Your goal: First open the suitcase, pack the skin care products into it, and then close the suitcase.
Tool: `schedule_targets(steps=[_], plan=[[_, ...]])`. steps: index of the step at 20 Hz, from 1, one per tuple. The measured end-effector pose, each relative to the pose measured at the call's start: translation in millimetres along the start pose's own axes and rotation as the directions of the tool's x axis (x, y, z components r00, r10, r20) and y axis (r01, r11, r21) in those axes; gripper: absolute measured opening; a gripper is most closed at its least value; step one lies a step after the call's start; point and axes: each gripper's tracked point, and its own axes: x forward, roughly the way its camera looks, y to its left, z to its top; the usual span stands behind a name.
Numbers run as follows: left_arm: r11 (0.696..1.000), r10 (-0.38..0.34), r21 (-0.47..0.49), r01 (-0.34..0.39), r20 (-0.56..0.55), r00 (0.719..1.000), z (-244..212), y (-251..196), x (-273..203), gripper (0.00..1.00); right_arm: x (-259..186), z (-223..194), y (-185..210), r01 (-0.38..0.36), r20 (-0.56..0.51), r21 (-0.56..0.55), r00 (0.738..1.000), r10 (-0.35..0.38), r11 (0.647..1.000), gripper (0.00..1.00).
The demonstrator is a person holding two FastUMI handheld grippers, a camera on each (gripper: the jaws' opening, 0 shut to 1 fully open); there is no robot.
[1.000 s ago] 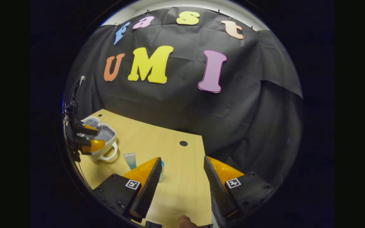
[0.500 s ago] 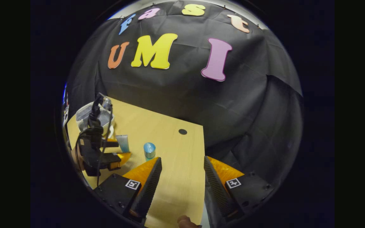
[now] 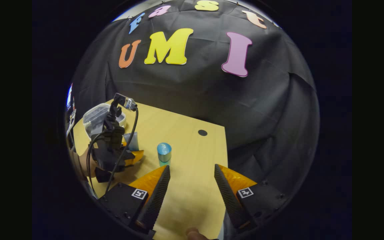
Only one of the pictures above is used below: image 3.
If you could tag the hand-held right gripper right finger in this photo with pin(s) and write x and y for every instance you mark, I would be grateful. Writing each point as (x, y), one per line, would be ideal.
(228, 196)

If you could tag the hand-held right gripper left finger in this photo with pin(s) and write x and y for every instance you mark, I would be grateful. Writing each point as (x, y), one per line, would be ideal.
(155, 196)

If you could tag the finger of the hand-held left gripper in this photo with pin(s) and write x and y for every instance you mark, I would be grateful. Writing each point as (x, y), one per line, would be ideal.
(124, 142)
(137, 156)

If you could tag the small translucent blue tube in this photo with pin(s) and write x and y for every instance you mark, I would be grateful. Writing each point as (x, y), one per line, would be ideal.
(132, 141)

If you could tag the blue cylindrical bottle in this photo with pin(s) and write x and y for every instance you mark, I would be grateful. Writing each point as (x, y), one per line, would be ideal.
(164, 153)

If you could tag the white suitcase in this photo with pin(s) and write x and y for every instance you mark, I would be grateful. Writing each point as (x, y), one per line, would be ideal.
(93, 120)

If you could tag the computer monitor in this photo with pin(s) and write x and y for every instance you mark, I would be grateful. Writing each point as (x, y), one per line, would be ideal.
(69, 96)

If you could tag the black backdrop cloth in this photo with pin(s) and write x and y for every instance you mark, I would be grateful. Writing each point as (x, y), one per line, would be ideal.
(192, 96)

